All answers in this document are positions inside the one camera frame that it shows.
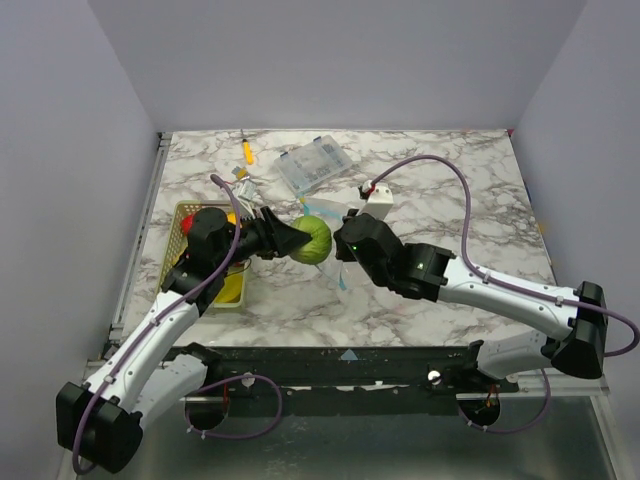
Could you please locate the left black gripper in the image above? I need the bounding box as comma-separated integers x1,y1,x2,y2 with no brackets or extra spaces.
216,206,312,272

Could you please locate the green toy cabbage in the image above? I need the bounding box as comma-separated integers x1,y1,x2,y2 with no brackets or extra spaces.
290,215,332,265

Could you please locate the clear zip top bag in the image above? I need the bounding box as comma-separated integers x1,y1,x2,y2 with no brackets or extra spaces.
301,196,371,295

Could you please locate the red toy apple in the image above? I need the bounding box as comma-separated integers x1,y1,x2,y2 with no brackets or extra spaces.
180,214,194,236

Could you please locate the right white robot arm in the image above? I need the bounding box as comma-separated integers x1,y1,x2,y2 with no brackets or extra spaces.
334,214,608,392

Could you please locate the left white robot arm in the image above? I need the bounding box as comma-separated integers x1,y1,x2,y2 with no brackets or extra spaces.
55,207,312,475

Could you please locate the small yellow metal clip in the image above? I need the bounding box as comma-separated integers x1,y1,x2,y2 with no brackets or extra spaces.
232,167,249,181

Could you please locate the clear plastic compartment box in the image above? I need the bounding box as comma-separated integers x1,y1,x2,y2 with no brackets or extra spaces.
274,135,353,197

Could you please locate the green perforated plastic basket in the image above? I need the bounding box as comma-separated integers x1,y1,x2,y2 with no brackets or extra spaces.
155,201,251,316

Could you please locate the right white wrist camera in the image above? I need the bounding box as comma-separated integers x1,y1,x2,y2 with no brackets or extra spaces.
358,180,394,220

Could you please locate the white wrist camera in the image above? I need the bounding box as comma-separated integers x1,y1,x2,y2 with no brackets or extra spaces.
233,180,256,211
358,180,394,220

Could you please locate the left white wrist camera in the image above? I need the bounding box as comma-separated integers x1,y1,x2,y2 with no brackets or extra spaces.
233,180,256,211

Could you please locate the yellow handled screwdriver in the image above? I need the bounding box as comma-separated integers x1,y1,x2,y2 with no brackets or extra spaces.
240,129,255,165

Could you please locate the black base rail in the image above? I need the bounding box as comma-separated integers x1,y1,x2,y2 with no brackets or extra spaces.
165,343,518,420

